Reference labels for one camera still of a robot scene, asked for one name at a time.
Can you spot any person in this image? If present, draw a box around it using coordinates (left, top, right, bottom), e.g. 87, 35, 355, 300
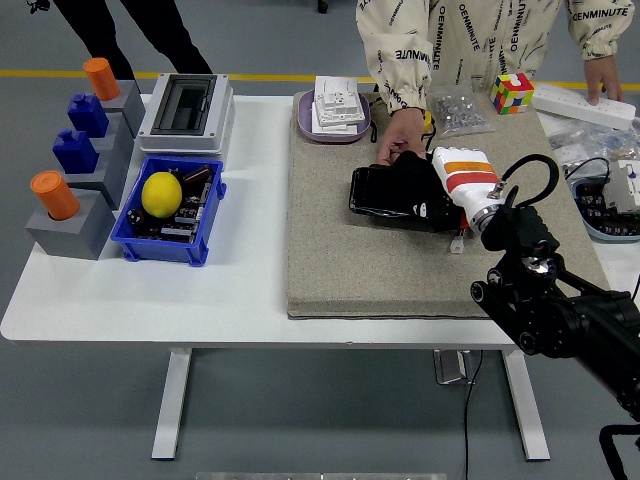
52, 0, 215, 81
355, 0, 636, 166

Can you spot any brown electronic component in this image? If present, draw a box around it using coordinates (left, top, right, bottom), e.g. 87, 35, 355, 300
183, 166, 213, 187

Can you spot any silver metal bracket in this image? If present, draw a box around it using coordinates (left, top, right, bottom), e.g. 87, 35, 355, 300
432, 348, 476, 386

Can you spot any purple tray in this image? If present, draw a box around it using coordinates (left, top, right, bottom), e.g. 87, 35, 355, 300
293, 90, 374, 146

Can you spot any thin black cable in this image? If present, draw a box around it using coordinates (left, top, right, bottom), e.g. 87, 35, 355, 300
563, 157, 612, 185

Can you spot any clear plastic parts bag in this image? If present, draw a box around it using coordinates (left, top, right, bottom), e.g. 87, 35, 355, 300
544, 117, 640, 166

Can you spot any glossy black panel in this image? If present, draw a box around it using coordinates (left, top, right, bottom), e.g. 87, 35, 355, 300
348, 162, 474, 235

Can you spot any person's right hand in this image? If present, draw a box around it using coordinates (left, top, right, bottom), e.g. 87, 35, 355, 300
375, 107, 430, 167

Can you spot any yellow lemon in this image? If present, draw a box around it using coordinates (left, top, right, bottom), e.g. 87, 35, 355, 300
141, 172, 183, 219

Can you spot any clear bag of metal screws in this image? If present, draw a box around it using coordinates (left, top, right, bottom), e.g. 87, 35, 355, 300
427, 84, 496, 140

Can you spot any grey-brown mat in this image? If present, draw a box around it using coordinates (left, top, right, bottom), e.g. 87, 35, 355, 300
287, 92, 612, 321

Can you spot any grey block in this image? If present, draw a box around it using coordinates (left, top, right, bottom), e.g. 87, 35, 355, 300
24, 188, 118, 261
93, 112, 137, 169
63, 132, 136, 211
90, 79, 147, 140

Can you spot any white electrical device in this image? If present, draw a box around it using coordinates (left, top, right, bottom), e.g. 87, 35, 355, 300
602, 158, 640, 215

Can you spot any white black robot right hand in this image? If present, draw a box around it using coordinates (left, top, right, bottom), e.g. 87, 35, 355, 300
409, 145, 504, 234

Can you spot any blue block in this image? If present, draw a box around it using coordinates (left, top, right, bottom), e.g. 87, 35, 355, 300
67, 93, 110, 139
52, 128, 99, 175

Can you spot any orange cylinder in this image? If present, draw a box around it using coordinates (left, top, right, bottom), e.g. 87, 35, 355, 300
29, 171, 81, 221
83, 57, 121, 102

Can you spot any light blue tray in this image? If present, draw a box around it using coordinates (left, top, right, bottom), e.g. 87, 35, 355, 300
569, 177, 640, 244

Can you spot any blue plastic bin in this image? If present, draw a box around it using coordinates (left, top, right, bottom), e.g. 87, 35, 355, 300
109, 156, 227, 269

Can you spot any white table leg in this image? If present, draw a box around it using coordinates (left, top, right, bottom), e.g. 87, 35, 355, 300
151, 347, 194, 461
501, 348, 551, 461

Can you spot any white power strip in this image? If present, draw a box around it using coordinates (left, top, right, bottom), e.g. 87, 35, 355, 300
530, 83, 637, 130

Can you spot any black floor cable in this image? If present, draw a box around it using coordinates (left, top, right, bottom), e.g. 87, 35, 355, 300
462, 348, 485, 480

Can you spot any black circuit board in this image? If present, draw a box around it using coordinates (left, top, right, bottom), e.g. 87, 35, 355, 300
132, 189, 212, 246

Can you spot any colourful puzzle cube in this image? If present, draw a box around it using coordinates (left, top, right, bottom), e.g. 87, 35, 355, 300
489, 72, 535, 116

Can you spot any white wall socket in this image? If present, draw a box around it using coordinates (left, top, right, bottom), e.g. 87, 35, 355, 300
314, 76, 371, 125

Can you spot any white socket plate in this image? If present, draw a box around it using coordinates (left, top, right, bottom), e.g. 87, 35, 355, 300
309, 103, 368, 137

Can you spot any grey electrical distribution box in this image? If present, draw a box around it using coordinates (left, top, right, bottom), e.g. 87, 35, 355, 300
137, 73, 236, 155

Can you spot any person's left hand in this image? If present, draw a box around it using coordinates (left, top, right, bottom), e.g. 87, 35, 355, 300
584, 52, 626, 106

